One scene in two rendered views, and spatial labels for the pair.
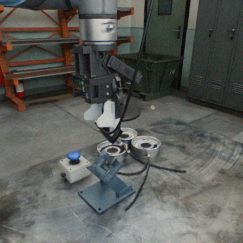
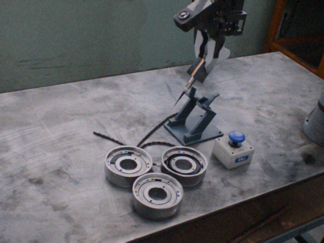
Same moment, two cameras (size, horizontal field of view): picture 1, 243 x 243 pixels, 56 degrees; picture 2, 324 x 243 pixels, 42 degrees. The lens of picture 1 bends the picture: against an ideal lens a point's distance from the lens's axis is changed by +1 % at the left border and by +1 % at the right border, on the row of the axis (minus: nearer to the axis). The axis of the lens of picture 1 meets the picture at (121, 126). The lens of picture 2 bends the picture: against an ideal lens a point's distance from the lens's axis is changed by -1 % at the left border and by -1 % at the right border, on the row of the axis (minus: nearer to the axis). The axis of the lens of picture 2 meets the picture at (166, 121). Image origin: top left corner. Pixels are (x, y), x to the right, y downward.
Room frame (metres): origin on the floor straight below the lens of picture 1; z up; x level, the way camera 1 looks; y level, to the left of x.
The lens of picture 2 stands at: (1.44, 0.03, 1.45)
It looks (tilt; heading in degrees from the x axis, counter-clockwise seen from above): 34 degrees down; 184
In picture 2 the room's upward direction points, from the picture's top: 9 degrees clockwise
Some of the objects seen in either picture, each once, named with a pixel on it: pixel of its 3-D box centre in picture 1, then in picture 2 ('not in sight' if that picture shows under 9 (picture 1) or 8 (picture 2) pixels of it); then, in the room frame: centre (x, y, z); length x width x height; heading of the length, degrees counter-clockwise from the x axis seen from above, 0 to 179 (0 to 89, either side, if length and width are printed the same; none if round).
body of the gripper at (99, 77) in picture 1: (97, 72); (223, 8); (0.50, 0.05, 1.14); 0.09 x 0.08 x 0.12; 131
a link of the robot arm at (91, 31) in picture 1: (99, 31); not in sight; (0.50, 0.04, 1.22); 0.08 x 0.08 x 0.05
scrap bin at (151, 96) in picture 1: (146, 75); not in sight; (4.18, -0.46, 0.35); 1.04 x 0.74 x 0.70; 38
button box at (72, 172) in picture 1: (73, 167); (235, 150); (0.59, 0.15, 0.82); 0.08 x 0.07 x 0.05; 128
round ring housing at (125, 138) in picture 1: (123, 138); (157, 196); (0.80, -0.01, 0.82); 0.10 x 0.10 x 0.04
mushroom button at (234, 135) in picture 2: (74, 160); (235, 142); (0.59, 0.14, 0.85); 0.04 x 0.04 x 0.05
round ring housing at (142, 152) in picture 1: (145, 147); (128, 167); (0.73, -0.09, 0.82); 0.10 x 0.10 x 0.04
